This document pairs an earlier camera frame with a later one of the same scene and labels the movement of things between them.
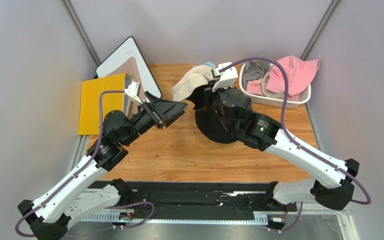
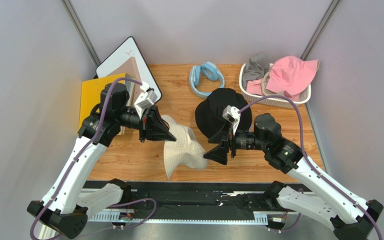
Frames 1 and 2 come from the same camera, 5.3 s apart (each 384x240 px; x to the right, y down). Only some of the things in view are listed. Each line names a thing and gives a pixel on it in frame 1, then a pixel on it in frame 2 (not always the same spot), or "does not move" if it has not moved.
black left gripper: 162,111 → 159,130
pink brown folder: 130,67 does not move
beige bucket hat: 198,76 → 186,150
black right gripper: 209,98 → 229,144
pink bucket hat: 298,71 does not move
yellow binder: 89,101 does not move
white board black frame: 129,48 does not move
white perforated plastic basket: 269,102 does not move
